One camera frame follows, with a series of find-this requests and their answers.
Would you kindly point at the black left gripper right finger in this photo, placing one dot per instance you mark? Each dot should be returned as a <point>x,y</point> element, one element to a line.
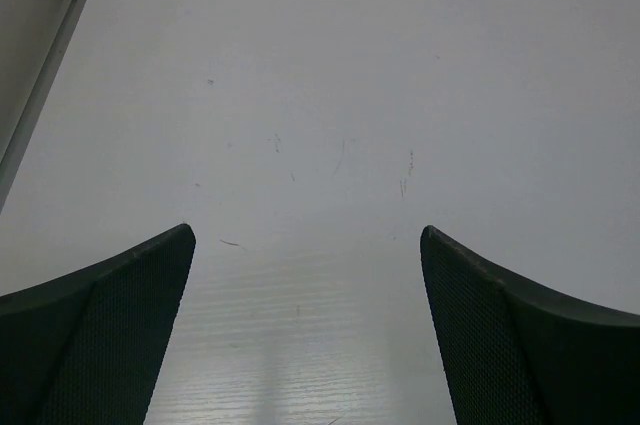
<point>517,352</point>

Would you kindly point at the aluminium table edge rail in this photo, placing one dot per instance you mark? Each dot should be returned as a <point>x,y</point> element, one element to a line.
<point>34,37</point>

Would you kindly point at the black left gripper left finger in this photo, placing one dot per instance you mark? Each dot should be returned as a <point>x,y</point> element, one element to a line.
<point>87,347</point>

